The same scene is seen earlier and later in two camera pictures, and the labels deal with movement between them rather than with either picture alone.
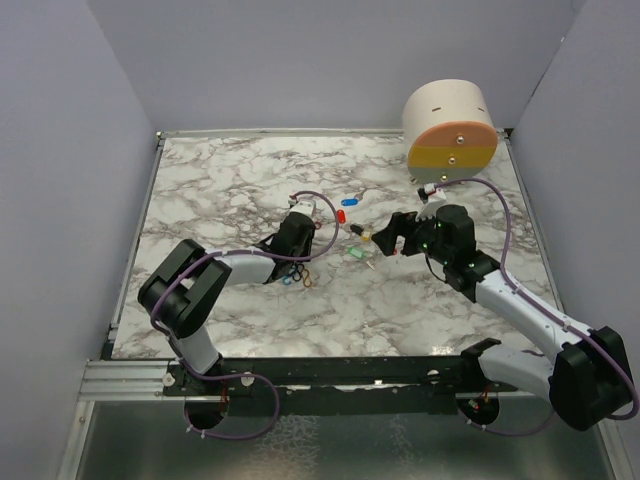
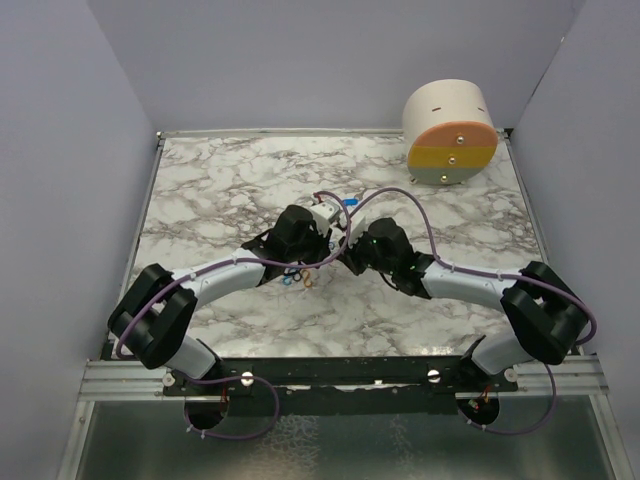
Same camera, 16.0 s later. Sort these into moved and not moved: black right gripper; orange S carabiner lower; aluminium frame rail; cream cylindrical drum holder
Moved: black right gripper
Not moved: aluminium frame rail; cream cylindrical drum holder; orange S carabiner lower
